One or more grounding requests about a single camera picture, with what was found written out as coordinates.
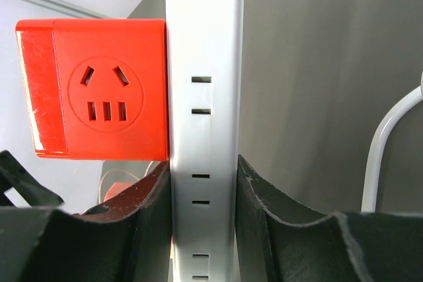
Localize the white power strip cord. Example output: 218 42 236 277
360 70 423 213

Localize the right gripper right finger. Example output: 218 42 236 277
235 157 422 281

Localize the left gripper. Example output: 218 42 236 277
1 150 64 207

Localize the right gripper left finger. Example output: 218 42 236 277
1 162 172 281

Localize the red cube socket adapter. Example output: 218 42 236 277
15 18 169 161

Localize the white power strip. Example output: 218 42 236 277
165 0 244 281

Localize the pink usb charger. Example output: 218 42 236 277
103 182 133 201

